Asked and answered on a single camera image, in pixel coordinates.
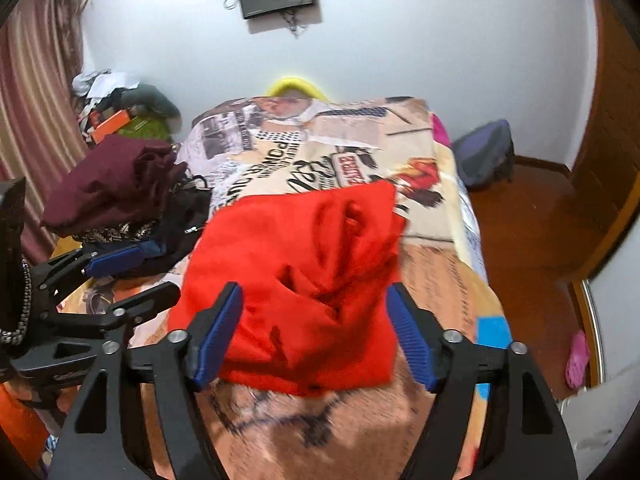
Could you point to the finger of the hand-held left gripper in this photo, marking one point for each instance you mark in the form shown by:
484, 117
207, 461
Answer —
120, 259
155, 294

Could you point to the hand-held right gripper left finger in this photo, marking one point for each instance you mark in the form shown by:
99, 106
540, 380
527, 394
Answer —
217, 335

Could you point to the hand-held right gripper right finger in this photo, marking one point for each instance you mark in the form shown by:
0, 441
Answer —
407, 335

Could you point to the red garment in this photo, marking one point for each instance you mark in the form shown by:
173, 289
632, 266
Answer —
300, 285

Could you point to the pile of mixed clothes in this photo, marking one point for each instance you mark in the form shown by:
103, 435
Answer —
150, 97

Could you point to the black white patterned cloth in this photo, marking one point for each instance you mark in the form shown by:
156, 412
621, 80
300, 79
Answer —
115, 232

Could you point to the black garment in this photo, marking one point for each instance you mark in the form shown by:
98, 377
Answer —
180, 225

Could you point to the maroon cloth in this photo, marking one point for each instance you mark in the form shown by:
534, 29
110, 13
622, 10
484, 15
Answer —
110, 180

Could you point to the grey patterned quilt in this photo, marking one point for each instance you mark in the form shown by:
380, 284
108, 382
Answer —
472, 230

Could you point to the orange box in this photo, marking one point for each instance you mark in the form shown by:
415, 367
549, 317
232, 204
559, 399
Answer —
112, 125

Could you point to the pink slipper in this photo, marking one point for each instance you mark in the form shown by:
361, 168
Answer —
577, 360

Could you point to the printed blanket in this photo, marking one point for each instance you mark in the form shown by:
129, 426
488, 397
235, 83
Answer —
300, 160

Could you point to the grey purple backpack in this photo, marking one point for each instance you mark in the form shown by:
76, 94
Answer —
485, 155

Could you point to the yellow object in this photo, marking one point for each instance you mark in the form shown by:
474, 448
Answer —
295, 85

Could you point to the wooden door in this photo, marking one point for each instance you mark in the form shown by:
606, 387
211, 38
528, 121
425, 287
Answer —
610, 135

